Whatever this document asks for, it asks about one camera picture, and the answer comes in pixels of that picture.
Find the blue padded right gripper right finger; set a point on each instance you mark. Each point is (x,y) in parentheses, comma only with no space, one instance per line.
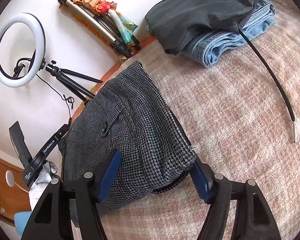
(253,217)

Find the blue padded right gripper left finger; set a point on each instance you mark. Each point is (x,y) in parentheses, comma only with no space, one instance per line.
(51,217)

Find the grey houndstooth shorts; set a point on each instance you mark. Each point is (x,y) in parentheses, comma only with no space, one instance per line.
(128,114)

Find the white cloth glove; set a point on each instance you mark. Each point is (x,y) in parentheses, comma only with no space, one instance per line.
(40,184)

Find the white clip lamp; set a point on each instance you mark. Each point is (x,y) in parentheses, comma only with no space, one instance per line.
(11,181)

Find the wooden side cabinet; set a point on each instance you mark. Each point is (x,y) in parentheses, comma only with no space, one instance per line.
(12,199)

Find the pink plaid blanket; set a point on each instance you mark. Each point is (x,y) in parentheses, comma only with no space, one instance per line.
(234,115)

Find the black mini tripod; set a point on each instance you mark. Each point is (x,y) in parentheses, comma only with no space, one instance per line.
(62,75)

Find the folded silver tripod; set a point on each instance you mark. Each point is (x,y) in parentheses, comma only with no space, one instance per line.
(104,28)

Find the orange floral scarf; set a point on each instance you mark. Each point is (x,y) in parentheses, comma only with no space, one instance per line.
(125,26)

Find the folded blue jeans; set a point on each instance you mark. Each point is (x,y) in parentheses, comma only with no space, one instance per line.
(207,47)

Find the dark grey folded pants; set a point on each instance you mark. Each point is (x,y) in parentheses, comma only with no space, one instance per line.
(176,22)

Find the white ring light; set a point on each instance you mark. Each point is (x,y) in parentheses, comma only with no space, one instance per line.
(21,35)

